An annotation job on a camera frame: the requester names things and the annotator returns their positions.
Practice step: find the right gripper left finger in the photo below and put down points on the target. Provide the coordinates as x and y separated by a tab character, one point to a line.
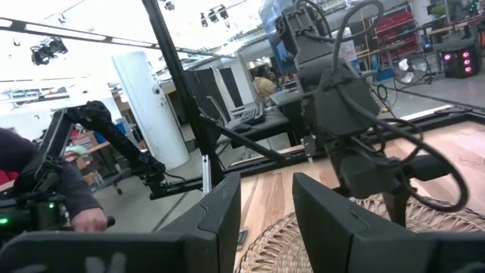
151	254

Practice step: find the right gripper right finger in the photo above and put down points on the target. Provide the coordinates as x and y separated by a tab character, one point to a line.
360	250

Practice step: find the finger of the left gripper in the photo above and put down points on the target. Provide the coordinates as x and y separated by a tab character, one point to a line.
428	167

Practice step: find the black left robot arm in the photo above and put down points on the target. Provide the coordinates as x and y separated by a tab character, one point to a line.
310	41

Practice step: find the blue bin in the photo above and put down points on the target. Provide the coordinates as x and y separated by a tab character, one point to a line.
384	73

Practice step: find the person's hand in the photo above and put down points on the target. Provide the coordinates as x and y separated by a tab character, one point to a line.
89	220

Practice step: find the floor fan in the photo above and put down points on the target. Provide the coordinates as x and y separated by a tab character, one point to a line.
411	70

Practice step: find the person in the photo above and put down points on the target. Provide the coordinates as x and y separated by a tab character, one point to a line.
22	151
265	87

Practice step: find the gray side desk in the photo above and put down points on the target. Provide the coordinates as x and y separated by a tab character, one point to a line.
265	129

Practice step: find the round woven placemat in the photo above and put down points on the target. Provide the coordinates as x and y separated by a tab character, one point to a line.
273	246

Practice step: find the black keyboard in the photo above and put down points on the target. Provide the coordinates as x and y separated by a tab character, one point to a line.
253	115

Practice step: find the red storage shelf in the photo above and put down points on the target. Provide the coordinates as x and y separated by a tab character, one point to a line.
398	28

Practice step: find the computer case pink lights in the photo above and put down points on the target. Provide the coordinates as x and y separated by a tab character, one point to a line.
460	62

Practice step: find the gray office chair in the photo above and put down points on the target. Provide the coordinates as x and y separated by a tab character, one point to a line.
227	118

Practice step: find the black partition panel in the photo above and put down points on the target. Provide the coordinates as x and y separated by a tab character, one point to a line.
214	87

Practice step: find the white round column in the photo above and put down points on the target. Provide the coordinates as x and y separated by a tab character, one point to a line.
148	113

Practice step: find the black stage spotlight cluster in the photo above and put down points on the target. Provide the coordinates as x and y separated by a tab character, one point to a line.
47	53
214	15

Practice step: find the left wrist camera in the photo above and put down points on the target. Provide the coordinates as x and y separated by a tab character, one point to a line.
367	174

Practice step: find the silver aluminium post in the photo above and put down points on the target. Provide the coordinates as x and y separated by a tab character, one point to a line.
206	174

